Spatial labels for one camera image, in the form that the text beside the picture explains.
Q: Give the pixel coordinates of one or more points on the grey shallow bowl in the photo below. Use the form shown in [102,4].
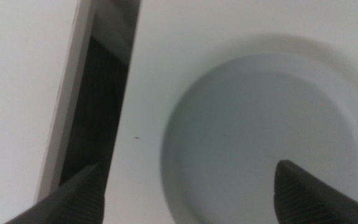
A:
[244,109]

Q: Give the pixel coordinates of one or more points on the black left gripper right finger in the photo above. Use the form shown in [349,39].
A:
[306,199]

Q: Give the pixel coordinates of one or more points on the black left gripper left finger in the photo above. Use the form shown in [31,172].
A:
[76,202]

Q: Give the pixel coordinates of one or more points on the white side table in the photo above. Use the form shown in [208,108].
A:
[17,93]

